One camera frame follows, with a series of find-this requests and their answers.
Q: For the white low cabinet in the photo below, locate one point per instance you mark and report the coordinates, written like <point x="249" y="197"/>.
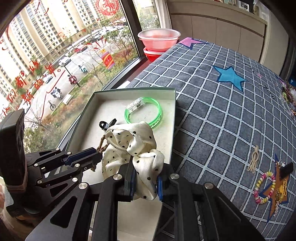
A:
<point x="225" y="25"/>

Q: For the red paper window decoration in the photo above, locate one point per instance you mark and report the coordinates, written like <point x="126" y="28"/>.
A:
<point x="107" y="7"/>

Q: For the beige loop hair clip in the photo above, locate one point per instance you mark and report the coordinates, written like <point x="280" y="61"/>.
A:
<point x="254" y="160"/>

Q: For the pile of hair accessories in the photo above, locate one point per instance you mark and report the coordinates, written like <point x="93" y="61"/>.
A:
<point x="288" y="93"/>

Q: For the grey checked tablecloth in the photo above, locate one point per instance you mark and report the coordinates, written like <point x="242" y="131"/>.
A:
<point x="217" y="127"/>

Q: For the pink star patch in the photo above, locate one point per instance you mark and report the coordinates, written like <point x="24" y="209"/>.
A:
<point x="190" y="42"/>

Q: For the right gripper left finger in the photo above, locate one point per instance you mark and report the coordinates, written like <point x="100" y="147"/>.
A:
<point x="89" y="212"/>

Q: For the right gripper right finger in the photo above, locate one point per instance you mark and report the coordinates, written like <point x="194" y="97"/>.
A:
<point x="202" y="212"/>

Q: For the pink plastic basin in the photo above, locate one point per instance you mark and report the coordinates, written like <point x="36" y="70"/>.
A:
<point x="159" y="39"/>

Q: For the black hair comb clip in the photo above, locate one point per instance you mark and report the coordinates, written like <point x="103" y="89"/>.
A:
<point x="286" y="170"/>

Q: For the blue star patch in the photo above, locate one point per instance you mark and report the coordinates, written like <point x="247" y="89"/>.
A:
<point x="229" y="75"/>

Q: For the pink star hair clip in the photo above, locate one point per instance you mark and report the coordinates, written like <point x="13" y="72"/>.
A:
<point x="277" y="204"/>

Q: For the black hair claw clip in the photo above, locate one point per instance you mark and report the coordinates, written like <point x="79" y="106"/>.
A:
<point x="104" y="125"/>

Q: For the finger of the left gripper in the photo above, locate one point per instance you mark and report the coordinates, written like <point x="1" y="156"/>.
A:
<point x="73" y="172"/>
<point x="57" y="158"/>

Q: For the white jewelry box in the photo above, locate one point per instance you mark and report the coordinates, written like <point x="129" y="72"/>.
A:
<point x="137" y="220"/>

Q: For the red plastic bucket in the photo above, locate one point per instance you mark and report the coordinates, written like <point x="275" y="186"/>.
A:
<point x="153" y="55"/>

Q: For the white polka dot scrunchie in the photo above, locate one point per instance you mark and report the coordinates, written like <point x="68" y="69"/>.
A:
<point x="134" y="142"/>

